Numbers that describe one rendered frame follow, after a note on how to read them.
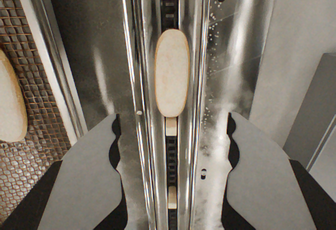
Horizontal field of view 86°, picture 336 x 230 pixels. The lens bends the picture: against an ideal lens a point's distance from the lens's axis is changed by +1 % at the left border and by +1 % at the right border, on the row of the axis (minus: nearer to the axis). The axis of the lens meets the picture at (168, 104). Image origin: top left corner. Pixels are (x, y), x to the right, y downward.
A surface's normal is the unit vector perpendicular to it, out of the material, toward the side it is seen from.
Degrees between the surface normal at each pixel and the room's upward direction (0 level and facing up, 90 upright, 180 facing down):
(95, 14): 0
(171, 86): 7
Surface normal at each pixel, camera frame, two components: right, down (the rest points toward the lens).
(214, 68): -0.02, 0.47
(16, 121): 0.41, 0.51
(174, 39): 0.02, 0.25
